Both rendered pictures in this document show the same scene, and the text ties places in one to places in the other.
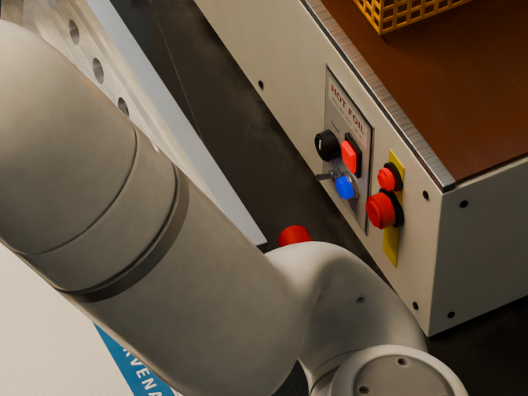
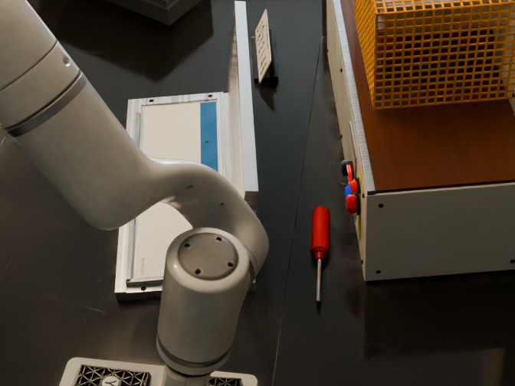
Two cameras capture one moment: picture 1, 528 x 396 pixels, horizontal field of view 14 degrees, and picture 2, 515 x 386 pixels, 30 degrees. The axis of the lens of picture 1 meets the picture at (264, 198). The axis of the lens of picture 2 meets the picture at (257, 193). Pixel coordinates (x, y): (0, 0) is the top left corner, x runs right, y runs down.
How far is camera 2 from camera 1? 0.52 m
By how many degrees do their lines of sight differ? 19
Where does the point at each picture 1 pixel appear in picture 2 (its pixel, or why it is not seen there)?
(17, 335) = (163, 219)
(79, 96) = (11, 14)
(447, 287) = (375, 253)
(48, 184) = not seen: outside the picture
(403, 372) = (215, 243)
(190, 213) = (73, 102)
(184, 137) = (246, 132)
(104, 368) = not seen: hidden behind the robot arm
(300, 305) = (147, 181)
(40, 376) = (163, 240)
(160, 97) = (246, 111)
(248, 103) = (336, 146)
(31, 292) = not seen: hidden behind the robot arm
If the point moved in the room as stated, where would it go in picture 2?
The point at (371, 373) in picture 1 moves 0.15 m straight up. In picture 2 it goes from (196, 239) to (178, 127)
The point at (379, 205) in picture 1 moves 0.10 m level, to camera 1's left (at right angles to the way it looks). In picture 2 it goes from (349, 199) to (284, 181)
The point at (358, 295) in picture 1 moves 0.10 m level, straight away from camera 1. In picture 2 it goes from (220, 201) to (265, 142)
